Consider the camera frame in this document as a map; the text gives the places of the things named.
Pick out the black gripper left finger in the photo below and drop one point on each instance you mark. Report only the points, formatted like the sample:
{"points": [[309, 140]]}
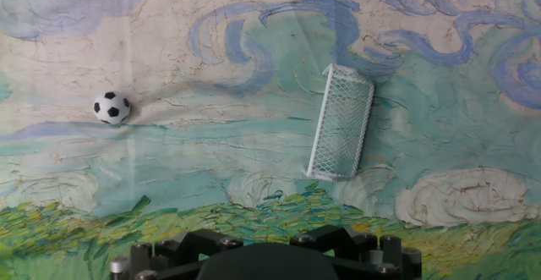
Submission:
{"points": [[181, 246]]}

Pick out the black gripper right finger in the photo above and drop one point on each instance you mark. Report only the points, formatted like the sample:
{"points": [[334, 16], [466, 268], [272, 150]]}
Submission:
{"points": [[359, 246]]}

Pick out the black and white soccer ball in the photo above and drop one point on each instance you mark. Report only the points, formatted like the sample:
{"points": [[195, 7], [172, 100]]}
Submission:
{"points": [[112, 108]]}

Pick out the painted landscape tablecloth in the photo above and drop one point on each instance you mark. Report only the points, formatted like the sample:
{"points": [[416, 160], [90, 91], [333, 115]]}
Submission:
{"points": [[253, 166]]}

